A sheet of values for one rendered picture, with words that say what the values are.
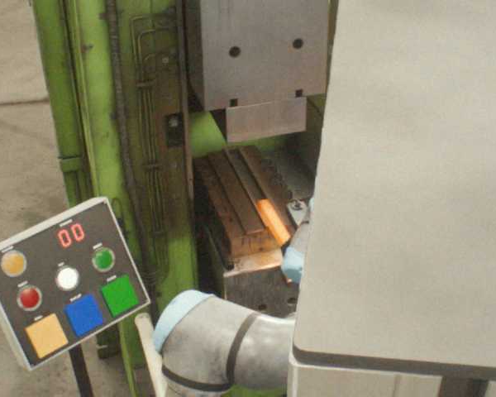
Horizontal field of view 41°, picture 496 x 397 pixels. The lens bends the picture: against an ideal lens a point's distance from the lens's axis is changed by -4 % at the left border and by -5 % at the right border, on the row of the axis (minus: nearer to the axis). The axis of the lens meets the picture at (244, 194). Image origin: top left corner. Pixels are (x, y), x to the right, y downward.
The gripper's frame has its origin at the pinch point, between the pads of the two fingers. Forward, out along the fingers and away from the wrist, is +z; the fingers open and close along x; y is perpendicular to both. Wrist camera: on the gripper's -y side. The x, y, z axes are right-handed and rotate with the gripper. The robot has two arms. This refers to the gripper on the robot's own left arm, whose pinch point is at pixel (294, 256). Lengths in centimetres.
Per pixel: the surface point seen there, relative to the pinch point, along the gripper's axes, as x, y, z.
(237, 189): -4.3, -29.4, 18.8
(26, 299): -65, 1, -10
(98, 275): -47.7, -3.7, -4.2
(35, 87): -67, -249, 256
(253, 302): -8.0, 2.7, 23.1
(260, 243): -3.9, -9.9, 13.0
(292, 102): 4.1, -30.0, -22.7
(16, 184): -84, -140, 194
